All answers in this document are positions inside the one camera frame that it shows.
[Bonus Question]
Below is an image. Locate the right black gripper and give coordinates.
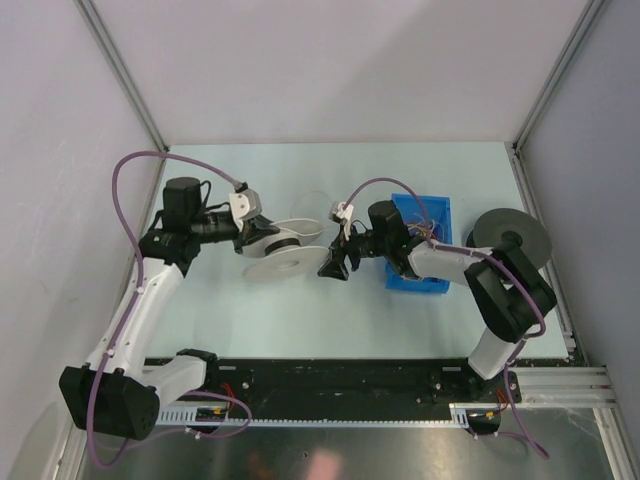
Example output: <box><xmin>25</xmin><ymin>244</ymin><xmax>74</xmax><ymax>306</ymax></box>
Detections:
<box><xmin>318</xmin><ymin>221</ymin><xmax>390</xmax><ymax>280</ymax></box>

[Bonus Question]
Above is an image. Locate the white cable spool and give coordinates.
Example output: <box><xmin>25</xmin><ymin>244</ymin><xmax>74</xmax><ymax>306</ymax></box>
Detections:
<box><xmin>242</xmin><ymin>218</ymin><xmax>329</xmax><ymax>283</ymax></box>

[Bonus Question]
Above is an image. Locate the thin white cable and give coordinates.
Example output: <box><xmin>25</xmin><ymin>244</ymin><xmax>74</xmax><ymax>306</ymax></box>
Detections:
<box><xmin>290</xmin><ymin>189</ymin><xmax>335</xmax><ymax>236</ymax></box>

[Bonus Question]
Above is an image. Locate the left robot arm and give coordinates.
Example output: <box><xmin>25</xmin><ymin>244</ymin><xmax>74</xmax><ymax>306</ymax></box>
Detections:
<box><xmin>59</xmin><ymin>177</ymin><xmax>262</xmax><ymax>440</ymax></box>

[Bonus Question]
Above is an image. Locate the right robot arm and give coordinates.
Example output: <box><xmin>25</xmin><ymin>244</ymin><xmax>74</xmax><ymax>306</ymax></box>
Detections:
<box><xmin>318</xmin><ymin>200</ymin><xmax>557</xmax><ymax>401</ymax></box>

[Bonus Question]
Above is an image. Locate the blue plastic bin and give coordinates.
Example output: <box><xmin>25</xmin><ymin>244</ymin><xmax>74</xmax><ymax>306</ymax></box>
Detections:
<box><xmin>385</xmin><ymin>193</ymin><xmax>453</xmax><ymax>294</ymax></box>

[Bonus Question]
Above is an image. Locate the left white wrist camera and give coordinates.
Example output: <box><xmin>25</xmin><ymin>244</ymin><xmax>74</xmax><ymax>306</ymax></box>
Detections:
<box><xmin>229</xmin><ymin>182</ymin><xmax>262</xmax><ymax>221</ymax></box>

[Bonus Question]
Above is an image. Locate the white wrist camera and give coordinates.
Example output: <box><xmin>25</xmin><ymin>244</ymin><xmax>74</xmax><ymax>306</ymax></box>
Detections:
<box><xmin>229</xmin><ymin>182</ymin><xmax>262</xmax><ymax>221</ymax></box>
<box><xmin>328</xmin><ymin>202</ymin><xmax>354</xmax><ymax>241</ymax></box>

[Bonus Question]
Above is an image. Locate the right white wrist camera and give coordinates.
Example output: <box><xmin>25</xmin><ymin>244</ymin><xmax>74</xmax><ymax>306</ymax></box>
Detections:
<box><xmin>328</xmin><ymin>202</ymin><xmax>354</xmax><ymax>241</ymax></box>

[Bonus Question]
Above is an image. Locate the bundle of coloured wires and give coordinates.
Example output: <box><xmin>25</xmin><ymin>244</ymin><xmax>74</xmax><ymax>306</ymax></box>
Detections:
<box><xmin>399</xmin><ymin>212</ymin><xmax>449</xmax><ymax>241</ymax></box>

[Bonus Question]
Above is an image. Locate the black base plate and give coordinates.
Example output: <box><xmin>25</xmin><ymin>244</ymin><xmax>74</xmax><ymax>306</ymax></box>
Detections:
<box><xmin>200</xmin><ymin>358</ymin><xmax>521</xmax><ymax>422</ymax></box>

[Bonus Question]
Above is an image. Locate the dark grey cable spool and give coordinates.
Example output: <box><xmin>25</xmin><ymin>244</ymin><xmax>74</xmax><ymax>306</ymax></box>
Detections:
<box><xmin>466</xmin><ymin>208</ymin><xmax>552</xmax><ymax>269</ymax></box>

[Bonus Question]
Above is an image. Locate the slotted grey cable duct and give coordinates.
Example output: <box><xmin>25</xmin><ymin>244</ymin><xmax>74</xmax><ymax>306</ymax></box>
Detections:
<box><xmin>156</xmin><ymin>405</ymin><xmax>469</xmax><ymax>429</ymax></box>

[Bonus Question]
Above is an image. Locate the left aluminium frame post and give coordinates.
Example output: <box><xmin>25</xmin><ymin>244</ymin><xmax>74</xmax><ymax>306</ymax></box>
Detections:
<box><xmin>73</xmin><ymin>0</ymin><xmax>168</xmax><ymax>151</ymax></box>

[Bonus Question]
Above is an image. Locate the aluminium frame post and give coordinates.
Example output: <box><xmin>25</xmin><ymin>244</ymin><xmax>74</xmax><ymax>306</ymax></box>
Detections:
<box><xmin>73</xmin><ymin>0</ymin><xmax>168</xmax><ymax>151</ymax></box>
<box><xmin>512</xmin><ymin>0</ymin><xmax>611</xmax><ymax>155</ymax></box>

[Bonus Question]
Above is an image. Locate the right aluminium frame post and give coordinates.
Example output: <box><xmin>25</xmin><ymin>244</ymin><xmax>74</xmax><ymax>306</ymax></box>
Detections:
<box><xmin>512</xmin><ymin>0</ymin><xmax>611</xmax><ymax>155</ymax></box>

